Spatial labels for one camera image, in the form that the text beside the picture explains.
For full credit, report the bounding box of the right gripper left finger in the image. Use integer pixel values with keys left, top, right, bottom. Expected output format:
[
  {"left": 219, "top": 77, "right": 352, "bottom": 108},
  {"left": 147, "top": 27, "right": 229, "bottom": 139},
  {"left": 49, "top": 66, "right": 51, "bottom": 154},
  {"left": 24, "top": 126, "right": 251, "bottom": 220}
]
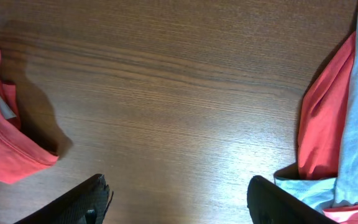
[{"left": 15, "top": 174, "right": 112, "bottom": 224}]

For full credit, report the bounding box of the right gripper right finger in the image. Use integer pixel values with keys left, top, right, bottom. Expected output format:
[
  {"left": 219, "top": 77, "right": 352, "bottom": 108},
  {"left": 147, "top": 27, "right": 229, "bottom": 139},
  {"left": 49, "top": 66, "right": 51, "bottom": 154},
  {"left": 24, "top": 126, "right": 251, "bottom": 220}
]
[{"left": 247, "top": 175, "right": 337, "bottom": 224}]

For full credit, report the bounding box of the orange soccer t-shirt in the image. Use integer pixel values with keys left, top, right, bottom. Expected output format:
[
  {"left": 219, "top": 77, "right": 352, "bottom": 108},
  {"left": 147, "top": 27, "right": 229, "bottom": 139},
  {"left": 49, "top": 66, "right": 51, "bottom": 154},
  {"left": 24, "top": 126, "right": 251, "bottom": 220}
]
[{"left": 0, "top": 51, "right": 58, "bottom": 184}]

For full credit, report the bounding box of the dark red t-shirt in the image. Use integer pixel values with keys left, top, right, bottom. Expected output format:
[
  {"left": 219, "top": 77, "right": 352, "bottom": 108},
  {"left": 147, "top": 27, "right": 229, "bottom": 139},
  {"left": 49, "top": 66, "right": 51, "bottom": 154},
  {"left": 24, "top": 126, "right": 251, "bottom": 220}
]
[{"left": 298, "top": 32, "right": 356, "bottom": 180}]

